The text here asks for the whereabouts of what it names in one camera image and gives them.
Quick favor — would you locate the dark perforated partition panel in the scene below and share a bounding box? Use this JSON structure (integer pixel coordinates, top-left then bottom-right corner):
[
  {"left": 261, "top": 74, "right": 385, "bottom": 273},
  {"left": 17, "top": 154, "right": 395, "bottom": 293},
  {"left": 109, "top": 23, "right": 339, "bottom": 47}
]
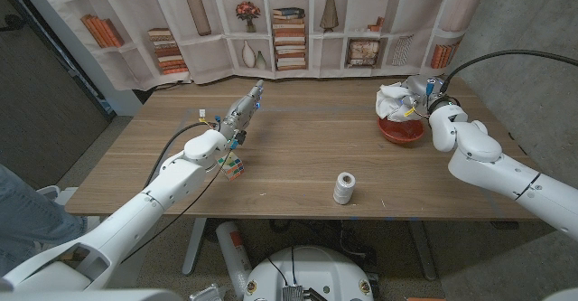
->
[{"left": 0, "top": 0, "right": 117, "bottom": 192}]

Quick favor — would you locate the printed bookshelf backdrop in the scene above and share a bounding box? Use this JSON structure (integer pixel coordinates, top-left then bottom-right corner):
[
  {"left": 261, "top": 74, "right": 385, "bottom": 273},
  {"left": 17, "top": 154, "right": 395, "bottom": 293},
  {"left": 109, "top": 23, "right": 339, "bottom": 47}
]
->
[{"left": 26, "top": 0, "right": 491, "bottom": 92}]

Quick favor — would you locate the black door handle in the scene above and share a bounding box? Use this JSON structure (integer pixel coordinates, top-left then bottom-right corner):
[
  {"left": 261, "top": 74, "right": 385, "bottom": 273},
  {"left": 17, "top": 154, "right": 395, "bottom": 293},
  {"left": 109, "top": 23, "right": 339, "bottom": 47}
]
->
[{"left": 0, "top": 14, "right": 26, "bottom": 33}]

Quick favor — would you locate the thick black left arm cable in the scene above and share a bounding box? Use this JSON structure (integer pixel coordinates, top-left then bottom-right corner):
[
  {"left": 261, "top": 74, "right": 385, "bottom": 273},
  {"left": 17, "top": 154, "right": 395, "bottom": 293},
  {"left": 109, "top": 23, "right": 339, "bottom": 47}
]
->
[{"left": 144, "top": 120, "right": 220, "bottom": 189}]

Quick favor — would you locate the rubik's cube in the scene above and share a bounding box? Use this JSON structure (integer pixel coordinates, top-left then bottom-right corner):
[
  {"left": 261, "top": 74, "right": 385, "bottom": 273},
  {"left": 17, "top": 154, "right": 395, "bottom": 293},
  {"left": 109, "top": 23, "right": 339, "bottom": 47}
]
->
[{"left": 217, "top": 151, "right": 247, "bottom": 183}]

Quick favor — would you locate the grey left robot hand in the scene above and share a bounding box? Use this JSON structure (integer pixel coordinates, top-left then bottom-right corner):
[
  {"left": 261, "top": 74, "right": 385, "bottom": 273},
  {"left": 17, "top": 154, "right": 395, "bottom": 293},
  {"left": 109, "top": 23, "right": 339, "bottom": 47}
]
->
[{"left": 219, "top": 79, "right": 266, "bottom": 146}]

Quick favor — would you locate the white cylinder with orange label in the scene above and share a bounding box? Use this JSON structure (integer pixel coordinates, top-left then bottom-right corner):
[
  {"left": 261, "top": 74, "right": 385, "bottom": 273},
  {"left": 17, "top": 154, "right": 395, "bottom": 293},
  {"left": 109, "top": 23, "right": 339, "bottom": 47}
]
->
[{"left": 215, "top": 221, "right": 253, "bottom": 300}]

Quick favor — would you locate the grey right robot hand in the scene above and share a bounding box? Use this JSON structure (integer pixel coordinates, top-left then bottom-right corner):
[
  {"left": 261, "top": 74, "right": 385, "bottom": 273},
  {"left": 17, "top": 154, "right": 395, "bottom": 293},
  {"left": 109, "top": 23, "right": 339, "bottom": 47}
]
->
[{"left": 399, "top": 74, "right": 446, "bottom": 118}]

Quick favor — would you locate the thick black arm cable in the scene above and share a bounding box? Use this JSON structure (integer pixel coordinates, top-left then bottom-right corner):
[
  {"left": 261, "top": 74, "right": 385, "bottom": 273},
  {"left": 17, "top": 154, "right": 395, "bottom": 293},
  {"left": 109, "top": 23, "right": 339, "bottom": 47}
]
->
[
  {"left": 144, "top": 120, "right": 220, "bottom": 189},
  {"left": 440, "top": 49, "right": 578, "bottom": 95}
]

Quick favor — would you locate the red bowl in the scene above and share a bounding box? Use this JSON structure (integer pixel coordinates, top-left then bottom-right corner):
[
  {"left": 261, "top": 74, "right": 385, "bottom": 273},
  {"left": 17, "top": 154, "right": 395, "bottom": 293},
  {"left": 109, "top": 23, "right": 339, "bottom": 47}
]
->
[{"left": 377, "top": 116, "right": 426, "bottom": 146}]

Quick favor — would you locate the grey table leg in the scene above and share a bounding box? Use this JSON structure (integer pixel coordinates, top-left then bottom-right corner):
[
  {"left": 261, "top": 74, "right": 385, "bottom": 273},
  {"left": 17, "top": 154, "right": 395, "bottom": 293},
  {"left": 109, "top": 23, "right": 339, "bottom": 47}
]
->
[
  {"left": 182, "top": 217, "right": 208, "bottom": 277},
  {"left": 408, "top": 219, "right": 438, "bottom": 282}
]

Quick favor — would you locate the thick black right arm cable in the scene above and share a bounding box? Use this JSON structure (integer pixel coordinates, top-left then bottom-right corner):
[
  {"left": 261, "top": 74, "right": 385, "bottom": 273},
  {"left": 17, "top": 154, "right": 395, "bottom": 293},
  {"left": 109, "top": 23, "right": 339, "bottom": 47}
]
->
[{"left": 440, "top": 49, "right": 578, "bottom": 95}]

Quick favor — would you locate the person's leg in jeans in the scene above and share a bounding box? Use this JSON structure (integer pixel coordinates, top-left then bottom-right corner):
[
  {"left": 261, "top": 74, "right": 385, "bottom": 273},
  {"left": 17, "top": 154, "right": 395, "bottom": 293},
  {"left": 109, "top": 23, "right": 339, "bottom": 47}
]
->
[{"left": 0, "top": 164, "right": 87, "bottom": 277}]

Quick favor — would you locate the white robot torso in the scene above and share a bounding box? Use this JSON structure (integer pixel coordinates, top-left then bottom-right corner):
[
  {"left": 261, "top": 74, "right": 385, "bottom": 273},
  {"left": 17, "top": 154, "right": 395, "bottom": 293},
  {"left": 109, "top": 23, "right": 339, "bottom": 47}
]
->
[{"left": 242, "top": 245, "right": 375, "bottom": 301}]

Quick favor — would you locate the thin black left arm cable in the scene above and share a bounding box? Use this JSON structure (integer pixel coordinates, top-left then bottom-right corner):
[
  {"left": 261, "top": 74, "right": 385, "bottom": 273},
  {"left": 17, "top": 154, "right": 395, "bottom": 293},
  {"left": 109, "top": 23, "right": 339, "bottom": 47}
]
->
[{"left": 121, "top": 149, "right": 236, "bottom": 264}]

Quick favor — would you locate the white cloth napkin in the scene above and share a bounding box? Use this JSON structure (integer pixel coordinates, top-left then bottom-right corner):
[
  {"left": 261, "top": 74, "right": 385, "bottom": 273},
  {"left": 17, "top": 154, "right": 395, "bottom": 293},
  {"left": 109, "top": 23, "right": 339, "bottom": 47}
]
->
[{"left": 375, "top": 81, "right": 424, "bottom": 123}]

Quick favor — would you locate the white thread spool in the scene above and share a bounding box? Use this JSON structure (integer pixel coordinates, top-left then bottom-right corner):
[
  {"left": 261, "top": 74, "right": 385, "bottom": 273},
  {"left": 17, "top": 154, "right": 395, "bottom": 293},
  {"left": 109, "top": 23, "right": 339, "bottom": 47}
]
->
[{"left": 332, "top": 171, "right": 357, "bottom": 206}]

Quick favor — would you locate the white chair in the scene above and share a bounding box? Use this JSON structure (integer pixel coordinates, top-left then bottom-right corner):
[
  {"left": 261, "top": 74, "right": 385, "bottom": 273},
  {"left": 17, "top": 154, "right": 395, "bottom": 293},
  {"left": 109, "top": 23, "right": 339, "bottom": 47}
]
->
[{"left": 33, "top": 184, "right": 118, "bottom": 266}]

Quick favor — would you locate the silver finned metal part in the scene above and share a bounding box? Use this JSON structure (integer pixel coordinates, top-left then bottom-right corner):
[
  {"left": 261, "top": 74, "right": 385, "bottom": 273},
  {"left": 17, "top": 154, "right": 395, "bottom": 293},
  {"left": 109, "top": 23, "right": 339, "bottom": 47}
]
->
[{"left": 189, "top": 284, "right": 227, "bottom": 301}]

